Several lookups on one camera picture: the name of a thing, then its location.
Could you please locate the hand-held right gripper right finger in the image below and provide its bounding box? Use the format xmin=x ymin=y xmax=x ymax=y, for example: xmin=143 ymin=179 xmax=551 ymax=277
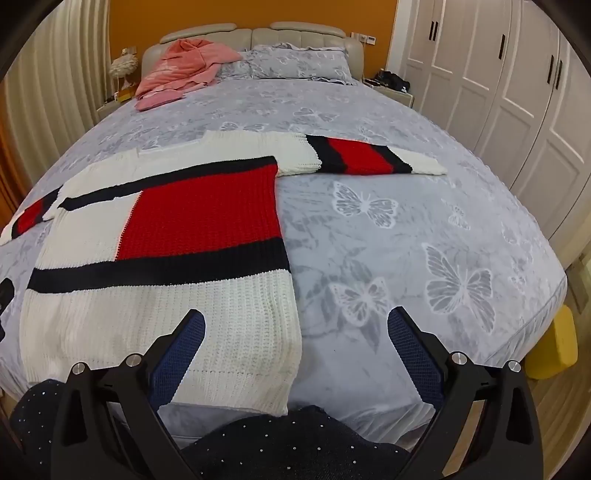
xmin=387 ymin=305 xmax=542 ymax=480

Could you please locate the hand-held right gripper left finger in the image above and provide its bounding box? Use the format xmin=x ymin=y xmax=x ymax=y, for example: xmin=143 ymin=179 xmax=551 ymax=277
xmin=50 ymin=308 xmax=206 ymax=480

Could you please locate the beige nightstand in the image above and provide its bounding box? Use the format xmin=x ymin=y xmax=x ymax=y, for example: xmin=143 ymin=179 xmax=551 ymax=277
xmin=362 ymin=76 xmax=414 ymax=108
xmin=96 ymin=90 xmax=139 ymax=123

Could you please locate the beige padded headboard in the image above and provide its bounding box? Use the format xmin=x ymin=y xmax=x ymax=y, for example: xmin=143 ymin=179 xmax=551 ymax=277
xmin=141 ymin=21 xmax=365 ymax=88

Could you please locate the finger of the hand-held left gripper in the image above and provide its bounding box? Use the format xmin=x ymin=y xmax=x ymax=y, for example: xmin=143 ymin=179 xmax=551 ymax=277
xmin=0 ymin=277 xmax=14 ymax=342

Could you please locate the pink fleece garment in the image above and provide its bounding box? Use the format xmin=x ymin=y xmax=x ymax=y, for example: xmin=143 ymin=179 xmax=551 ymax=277
xmin=135 ymin=39 xmax=243 ymax=112

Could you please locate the white red black knit sweater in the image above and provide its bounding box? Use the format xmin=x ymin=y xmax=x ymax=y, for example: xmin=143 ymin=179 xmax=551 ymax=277
xmin=0 ymin=130 xmax=448 ymax=416

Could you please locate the person's dark sparkly clothing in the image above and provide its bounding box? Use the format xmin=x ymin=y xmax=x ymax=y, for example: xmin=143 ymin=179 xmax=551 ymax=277
xmin=9 ymin=378 xmax=411 ymax=480

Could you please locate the grey butterfly pillow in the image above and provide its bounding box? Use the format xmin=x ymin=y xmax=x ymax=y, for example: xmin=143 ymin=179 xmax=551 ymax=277
xmin=217 ymin=43 xmax=358 ymax=87

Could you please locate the beige curtain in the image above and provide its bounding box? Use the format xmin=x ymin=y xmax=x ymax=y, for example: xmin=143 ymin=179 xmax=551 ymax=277
xmin=0 ymin=0 xmax=112 ymax=153

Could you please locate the yellow stool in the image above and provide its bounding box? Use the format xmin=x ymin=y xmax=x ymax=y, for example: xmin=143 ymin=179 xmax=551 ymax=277
xmin=524 ymin=305 xmax=579 ymax=380

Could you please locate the white wardrobe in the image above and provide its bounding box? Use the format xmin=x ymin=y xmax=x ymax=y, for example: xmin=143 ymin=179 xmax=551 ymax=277
xmin=402 ymin=0 xmax=591 ymax=259

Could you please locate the bed with grey butterfly sheet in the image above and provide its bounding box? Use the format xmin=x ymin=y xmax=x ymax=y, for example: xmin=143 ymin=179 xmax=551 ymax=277
xmin=0 ymin=44 xmax=568 ymax=450

